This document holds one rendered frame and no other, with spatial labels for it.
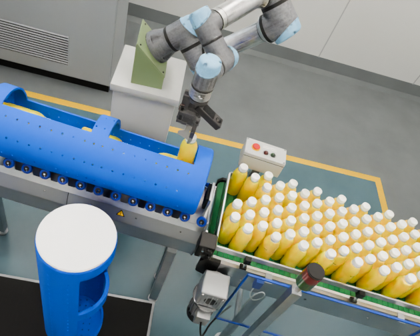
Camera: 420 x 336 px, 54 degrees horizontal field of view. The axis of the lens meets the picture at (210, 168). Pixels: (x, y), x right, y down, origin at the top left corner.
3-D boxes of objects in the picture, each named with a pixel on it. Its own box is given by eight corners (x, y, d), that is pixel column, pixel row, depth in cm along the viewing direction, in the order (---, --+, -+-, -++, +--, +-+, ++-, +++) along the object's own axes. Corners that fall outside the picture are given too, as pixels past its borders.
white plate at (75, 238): (27, 268, 135) (27, 269, 136) (113, 274, 142) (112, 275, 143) (45, 199, 153) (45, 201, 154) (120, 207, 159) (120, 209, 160)
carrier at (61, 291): (39, 349, 201) (99, 350, 207) (25, 271, 136) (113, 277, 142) (51, 292, 219) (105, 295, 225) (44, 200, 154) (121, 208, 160)
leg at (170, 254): (149, 292, 248) (168, 241, 202) (158, 295, 249) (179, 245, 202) (147, 301, 245) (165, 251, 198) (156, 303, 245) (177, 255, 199)
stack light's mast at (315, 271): (289, 279, 151) (308, 259, 139) (305, 284, 152) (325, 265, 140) (288, 295, 147) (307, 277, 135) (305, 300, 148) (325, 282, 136)
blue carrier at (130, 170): (13, 126, 184) (12, 70, 166) (199, 185, 191) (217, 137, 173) (-23, 165, 162) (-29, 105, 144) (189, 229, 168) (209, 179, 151)
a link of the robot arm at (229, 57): (229, 31, 137) (212, 43, 130) (244, 62, 140) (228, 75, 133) (213, 39, 142) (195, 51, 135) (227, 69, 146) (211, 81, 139)
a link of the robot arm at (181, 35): (171, 23, 187) (196, 9, 182) (185, 50, 191) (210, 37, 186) (162, 27, 177) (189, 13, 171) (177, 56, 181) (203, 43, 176)
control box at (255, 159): (240, 151, 201) (247, 136, 194) (279, 163, 203) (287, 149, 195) (237, 165, 195) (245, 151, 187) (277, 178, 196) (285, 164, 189)
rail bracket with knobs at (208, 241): (197, 239, 175) (203, 227, 168) (213, 243, 176) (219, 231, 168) (192, 259, 169) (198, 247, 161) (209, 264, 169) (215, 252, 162)
